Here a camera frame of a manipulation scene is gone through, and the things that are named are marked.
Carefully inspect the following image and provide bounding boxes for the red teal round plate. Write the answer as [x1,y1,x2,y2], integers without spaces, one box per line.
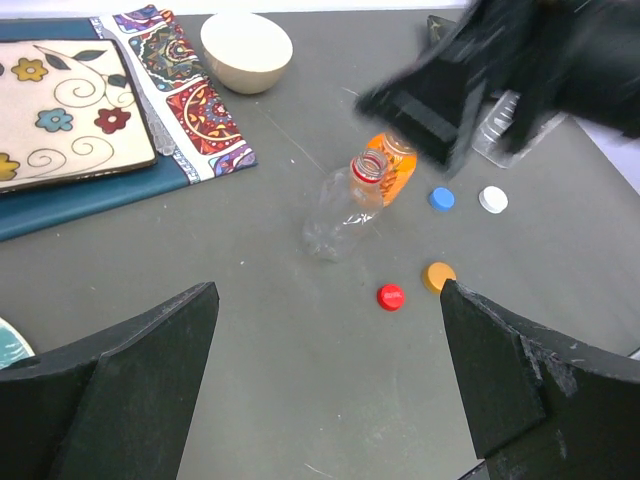
[0,318,35,369]

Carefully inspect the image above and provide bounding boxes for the white bottle cap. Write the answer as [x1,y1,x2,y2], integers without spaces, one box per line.
[478,185,509,214]

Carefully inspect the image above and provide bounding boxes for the orange juice bottle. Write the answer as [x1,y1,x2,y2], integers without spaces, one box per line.
[367,132,417,207]

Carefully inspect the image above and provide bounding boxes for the small red cap bottle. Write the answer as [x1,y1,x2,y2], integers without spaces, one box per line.
[302,148,388,261]

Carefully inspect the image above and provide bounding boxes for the large clear plastic bottle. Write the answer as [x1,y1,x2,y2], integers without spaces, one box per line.
[472,91,567,169]

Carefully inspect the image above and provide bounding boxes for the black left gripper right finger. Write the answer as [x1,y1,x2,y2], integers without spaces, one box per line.
[440,280,639,479]

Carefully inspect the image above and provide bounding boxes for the orange bottle cap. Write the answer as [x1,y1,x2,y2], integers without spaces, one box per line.
[421,262,457,295]

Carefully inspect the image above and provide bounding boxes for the blue patterned placemat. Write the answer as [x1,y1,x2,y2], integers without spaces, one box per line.
[1,5,256,240]

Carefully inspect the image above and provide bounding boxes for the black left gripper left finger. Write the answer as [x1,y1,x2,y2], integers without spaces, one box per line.
[1,282,219,479]

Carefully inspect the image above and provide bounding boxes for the cream ceramic bowl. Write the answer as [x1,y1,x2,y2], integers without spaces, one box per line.
[200,12,294,95]

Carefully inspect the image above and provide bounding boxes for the cream floral square plate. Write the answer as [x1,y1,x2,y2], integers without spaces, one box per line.
[1,39,158,193]

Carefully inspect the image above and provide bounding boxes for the blue bottle cap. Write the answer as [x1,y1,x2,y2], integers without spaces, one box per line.
[428,186,456,212]

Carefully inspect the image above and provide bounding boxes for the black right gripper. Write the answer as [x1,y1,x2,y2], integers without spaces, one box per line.
[356,1,639,178]

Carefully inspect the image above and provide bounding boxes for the red bottle cap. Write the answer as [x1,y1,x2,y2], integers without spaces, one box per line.
[376,283,406,312]

